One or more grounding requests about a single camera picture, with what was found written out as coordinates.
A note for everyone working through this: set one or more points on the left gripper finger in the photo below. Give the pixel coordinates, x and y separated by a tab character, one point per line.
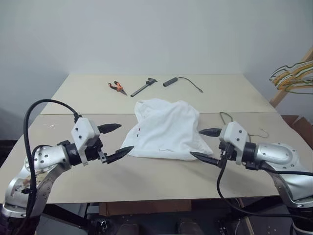
108	127
119	154

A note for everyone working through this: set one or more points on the white cloth garment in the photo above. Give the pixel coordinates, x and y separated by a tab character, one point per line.
163	129

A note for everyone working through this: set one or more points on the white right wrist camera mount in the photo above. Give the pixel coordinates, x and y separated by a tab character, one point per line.
234	133

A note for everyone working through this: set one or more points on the wooden rack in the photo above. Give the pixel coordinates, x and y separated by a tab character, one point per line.
278	98

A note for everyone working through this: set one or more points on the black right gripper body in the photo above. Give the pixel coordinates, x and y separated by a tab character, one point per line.
227	149

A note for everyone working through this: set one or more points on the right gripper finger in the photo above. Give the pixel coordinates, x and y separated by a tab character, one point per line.
205	158
211	132

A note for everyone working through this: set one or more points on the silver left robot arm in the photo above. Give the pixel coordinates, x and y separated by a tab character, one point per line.
46	156

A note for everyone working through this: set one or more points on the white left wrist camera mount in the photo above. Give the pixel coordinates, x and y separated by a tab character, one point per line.
83	129

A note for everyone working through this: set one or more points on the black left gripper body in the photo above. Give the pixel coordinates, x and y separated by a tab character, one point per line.
94	151

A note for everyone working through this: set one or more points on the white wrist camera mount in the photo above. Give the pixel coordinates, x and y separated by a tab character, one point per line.
83	129
234	133

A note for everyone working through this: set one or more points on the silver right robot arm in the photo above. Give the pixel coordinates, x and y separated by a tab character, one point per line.
276	153

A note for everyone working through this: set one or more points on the dark grey caliper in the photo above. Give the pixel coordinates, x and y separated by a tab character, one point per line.
141	88

